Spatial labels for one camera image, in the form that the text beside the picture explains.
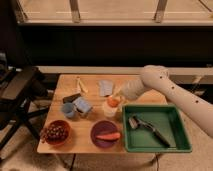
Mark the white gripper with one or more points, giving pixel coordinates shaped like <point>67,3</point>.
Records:
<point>132,89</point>

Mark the orange apple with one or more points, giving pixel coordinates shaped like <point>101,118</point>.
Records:
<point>112,102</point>

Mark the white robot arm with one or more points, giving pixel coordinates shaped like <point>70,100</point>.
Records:
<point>157,78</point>

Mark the white paper cup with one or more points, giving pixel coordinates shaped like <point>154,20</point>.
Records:
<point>109,111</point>

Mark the blue cup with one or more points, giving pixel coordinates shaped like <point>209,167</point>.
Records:
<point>68,109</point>

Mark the grey blue cloth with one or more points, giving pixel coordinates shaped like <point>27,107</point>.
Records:
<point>106,87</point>

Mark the green plastic tray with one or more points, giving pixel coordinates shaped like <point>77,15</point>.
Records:
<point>166,119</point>

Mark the wooden table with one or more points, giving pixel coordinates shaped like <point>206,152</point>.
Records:
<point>79,141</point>

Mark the purple plate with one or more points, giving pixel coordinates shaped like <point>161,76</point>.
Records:
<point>100,128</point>

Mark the orange carrot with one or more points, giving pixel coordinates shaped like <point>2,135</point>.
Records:
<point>111,136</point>

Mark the banana peel piece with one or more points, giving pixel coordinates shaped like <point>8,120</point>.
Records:
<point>80,85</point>

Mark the light blue sponge block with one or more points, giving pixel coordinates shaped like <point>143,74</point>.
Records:
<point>82,105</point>

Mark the black rectangular block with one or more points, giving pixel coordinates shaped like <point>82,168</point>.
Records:
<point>71,98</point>

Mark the bunch of dark grapes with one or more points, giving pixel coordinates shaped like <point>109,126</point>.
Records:
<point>53,132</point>

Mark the orange bowl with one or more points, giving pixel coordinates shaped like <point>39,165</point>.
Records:
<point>67,128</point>

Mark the black chair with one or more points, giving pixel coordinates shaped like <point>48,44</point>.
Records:
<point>17,90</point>

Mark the black handled peeler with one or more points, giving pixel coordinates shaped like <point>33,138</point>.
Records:
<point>136,122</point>

